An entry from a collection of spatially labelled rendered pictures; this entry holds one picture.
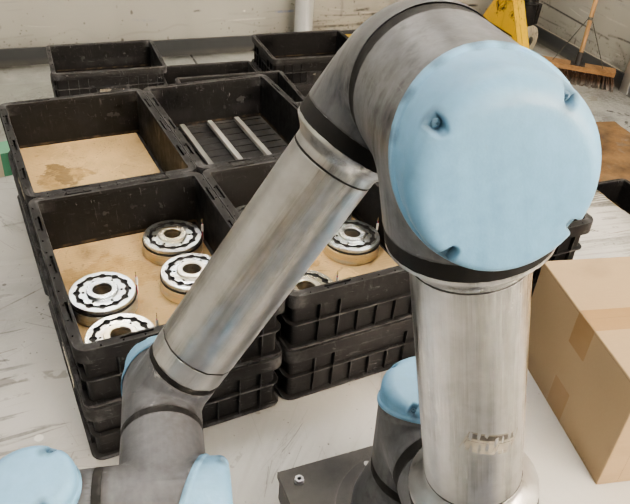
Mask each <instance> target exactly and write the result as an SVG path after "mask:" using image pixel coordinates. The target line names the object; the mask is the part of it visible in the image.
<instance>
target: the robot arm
mask: <svg viewBox="0 0 630 504"><path fill-rule="evenodd" d="M298 117H299V122H300V129H299V130H298V132H297V133H296V135H295V136H294V137H293V139H292V140H291V142H290V143H289V145H288V146H287V148H286V149H285V151H284V152H283V154H282V155H281V156H280V158H279V159H278V161H277V162H276V164H275V165H274V167H273V168H272V170H271V171H270V172H269V174H268V175H267V177H266V178H265V180H264V181H263V183H262V184H261V186H260V187H259V188H258V190H257V191H256V193H255V194H254V196H253V197H252V199H251V200H250V202H249V203H248V204H247V206H246V207H245V209H244V210H243V212H242V213H241V215H240V216H239V218H238V219H237V220H236V222H235V223H234V225H233V226H232V228H231V229H230V231H229V232H228V234H227V235H226V236H225V238H224V239H223V241H222V242H221V244H220V245H219V247H218V248H217V250H216V251H215V252H214V254H213V255H212V257H211V258H210V260H209V261H208V263H207V264H206V266H205V267H204V268H203V270H202V271H201V273H200V274H199V276H198V277H197V279H196V280H195V282H194V283H193V284H192V286H191V287H190V289H189V290H188V292H187V293H186V295H185V296H184V298H183V299H182V300H181V302H180V303H179V305H178V306H177V308H176V309H175V311H174V312H173V314H172V315H171V316H170V318H169V319H168V321H167V322H166V324H165V325H164V327H163V328H162V330H161V331H160V333H159V334H158V335H155V336H151V337H148V338H147V339H146V340H144V341H142V342H140V343H137V344H136V345H135V346H134V347H133V348H132V349H131V350H130V352H129V353H128V355H127V358H126V361H125V367H124V371H123V374H122V378H121V395H122V410H121V431H120V452H119V465H112V466H104V467H96V468H95V467H94V468H85V469H78V467H77V466H76V465H75V463H74V461H73V460H72V459H71V457H70V456H69V455H68V454H66V453H65V452H64V451H62V450H57V449H54V448H50V447H49V446H43V445H38V446H29V447H25V448H21V449H18V450H16V451H13V452H11V453H9V454H8V455H6V456H4V457H3V458H1V459H0V504H233V498H232V485H231V475H230V468H229V463H228V460H227V459H226V457H224V456H222V455H209V454H207V453H205V443H204V432H203V419H202V410H203V407H204V405H205V403H206V402H207V401H208V400H209V398H210V397H211V396H212V394H213V393H214V391H215V390H216V389H217V388H218V386H219V385H220V384H221V382H222V381H223V380H224V378H225V377H226V376H227V375H228V373H229V372H230V371H231V369H232V368H233V367H234V365H235V364H236V363H237V361H238V360H239V359H240V358H241V356H242V355H243V354H244V352H245V351H246V350H247V348H248V347H249V346H250V345H251V343H252V342H253V341H254V339H255V338H256V337H257V335H258V334H259V333H260V331H261V330H262V329H263V328H264V326H265V325H266V324H267V322H268V321H269V320H270V318H271V317H272V316H273V315H274V313H275V312H276V311H277V309H278V308H279V307H280V305H281V304H282V303H283V301H284V300H285V299H286V298H287V296H288V295H289V294H290V292H291V291H292V290H293V288H294V287H295V286H296V284H297V283H298V282H299V281H300V279H301V278H302V277H303V275H304V274H305V273H306V271H307V270H308V269H309V268H310V266H311V265H312V264H313V262H314V261H315V260H316V258H317V257H318V256H319V254H320V253H321V252H322V251H323V249H324V248H325V247H326V245H327V244H328V243H329V241H330V240H331V239H332V238H333V236H334V235H335V234H336V232H337V231H338V230H339V228H340V227H341V226H342V224H343V223H344V222H345V221H346V219H347V218H348V217H349V215H350V214H351V213H352V211H353V210H354V209H355V208H356V206H357V205H358V204H359V202H360V201H361V200H362V198H363V197H364V196H365V194H366V193H367V192H368V191H369V189H370V188H371V187H372V185H373V184H374V183H376V182H379V193H380V203H381V213H382V223H383V231H384V241H385V245H386V249H387V251H388V253H389V255H390V256H391V258H392V259H393V260H394V261H395V262H396V263H397V264H398V265H399V266H400V267H401V268H403V269H404V270H406V271H407V272H409V279H410V292H411V305H412V318H413V331H414V344H415V356H414V357H409V358H406V359H403V360H401V361H399V362H397V363H396V364H394V365H393V366H392V367H391V368H390V369H389V370H388V371H387V372H386V373H385V375H384V377H383V379H382V383H381V388H380V390H379V391H378V394H377V402H378V408H377V416H376V424H375V431H374V439H373V447H372V455H371V459H370V460H369V462H368V463H367V465H366V467H365V468H364V469H363V471H362V472H361V473H360V475H359V476H358V478H357V480H356V482H355V485H354V488H353V493H352V501H351V504H539V478H538V475H537V471H536V469H535V467H534V465H533V463H532V461H531V460H530V458H529V457H528V456H527V455H526V453H525V452H524V451H523V450H524V430H525V411H526V392H527V373H528V354H529V334H530V315H531V296H532V277H533V271H535V270H536V269H538V268H539V267H541V266H542V265H543V264H544V263H545V262H547V261H548V260H549V258H550V257H551V256H552V255H553V253H554V251H555V249H556V248H557V246H559V245H560V244H561V243H562V242H563V241H564V240H565V239H566V238H567V237H568V236H569V235H570V231H569V229H568V228H567V227H568V226H569V225H570V223H571V222H572V221H573V220H574V219H577V220H581V219H583V217H584V215H585V214H586V212H587V210H588V208H589V206H590V204H591V202H592V200H593V197H594V195H595V192H596V189H597V186H598V181H599V177H600V171H601V158H602V155H601V142H600V136H599V132H598V128H597V125H596V122H595V119H594V117H593V115H592V113H591V111H590V109H589V107H588V106H587V104H586V102H585V101H584V100H583V98H582V97H581V96H580V94H579V93H578V92H577V91H576V90H575V89H574V88H573V87H572V85H571V84H570V82H569V81H568V80H567V79H566V77H565V76H564V75H563V74H562V73H561V72H560V71H559V69H557V68H556V67H555V66H554V65H553V64H552V63H551V62H549V61H548V60H547V59H545V58H544V57H542V56H541V55H539V54H538V53H536V52H534V51H532V50H530V49H528V48H526V47H523V46H521V45H520V44H518V43H517V42H516V41H514V40H513V39H512V38H510V37H509V36H508V35H506V34H505V33H504V32H502V31H501V30H500V29H498V28H497V27H496V26H494V25H493V24H492V23H490V22H489V21H488V20H487V19H486V18H485V17H484V16H483V15H481V14H480V13H479V12H477V11H476V10H475V9H473V8H472V7H470V6H468V5H466V4H464V3H462V2H460V1H457V0H400V1H398V2H395V3H393V4H391V5H389V6H387V7H384V8H383V9H381V10H380V11H378V12H377V13H375V14H374V15H372V16H371V17H369V18H368V19H367V20H366V21H365V22H364V23H363V24H361V25H360V26H359V27H358V28H357V29H356V30H355V31H354V32H353V33H352V35H351V36H350V37H349V38H348V39H347V41H346V42H345V43H344V44H343V45H342V47H341V48H340V49H339V50H338V51H337V53H336V54H335V56H334V57H333V58H332V60H331V61H330V63H329V64H328V65H327V67H326V68H325V70H324V71H323V72H322V74H321V75H320V77H319V78H318V79H317V81H316V82H315V84H314V85H313V87H312V88H311V90H310V91H309V93H308V94H307V96H306V97H305V99H304V100H303V101H302V103H301V105H300V106H299V108H298Z"/></svg>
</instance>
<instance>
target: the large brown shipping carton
mask: <svg viewBox="0 0 630 504"><path fill-rule="evenodd" d="M528 370H529V372H530V374H531V375H532V377H533V379H534V380H535V382H536V384H537V385H538V387H539V389H540V390H541V392H542V394H543V396H544V397H545V399H546V401H547V402H548V404H549V406H550V407H551V409H552V411H553V412H554V414H555V416H556V418H557V419H558V421H559V423H560V424H561V426H562V428H563V429H564V431H565V433H566V434H567V436H568V438H569V440H570V441H571V443H572V445H573V446H574V448H575V450H576V451H577V453H578V455H579V456H580V458H581V460H582V462H583V463H584V465H585V467H586V468H587V470H588V472H589V473H590V475H591V477H592V479H593V480H594V482H595V484H596V485H598V484H607V483H615V482H623V481H630V256H629V257H611V258H593V259H575V260H557V261H547V262H545V263H544V264H543V265H542V267H541V270H540V273H539V276H538V280H537V283H536V286H535V289H534V292H533V295H532V298H531V315H530V334H529V354H528Z"/></svg>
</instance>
